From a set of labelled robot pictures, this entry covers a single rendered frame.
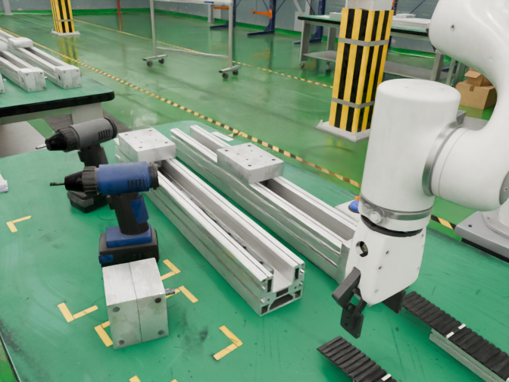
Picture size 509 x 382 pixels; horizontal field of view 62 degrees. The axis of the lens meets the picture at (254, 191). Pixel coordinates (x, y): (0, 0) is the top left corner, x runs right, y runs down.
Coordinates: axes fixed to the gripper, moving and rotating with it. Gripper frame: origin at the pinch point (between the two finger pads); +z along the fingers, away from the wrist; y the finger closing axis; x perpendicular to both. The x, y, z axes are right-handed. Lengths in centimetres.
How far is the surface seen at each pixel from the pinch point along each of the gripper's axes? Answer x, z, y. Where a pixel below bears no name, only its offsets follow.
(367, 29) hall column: 227, -2, 255
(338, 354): 3.7, 11.0, -1.1
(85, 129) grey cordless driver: 75, -7, -17
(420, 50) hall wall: 493, 83, 726
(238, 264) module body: 26.6, 6.6, -4.7
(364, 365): -0.3, 10.6, 0.4
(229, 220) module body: 41.7, 7.4, 2.8
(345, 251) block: 18.0, 5.8, 14.2
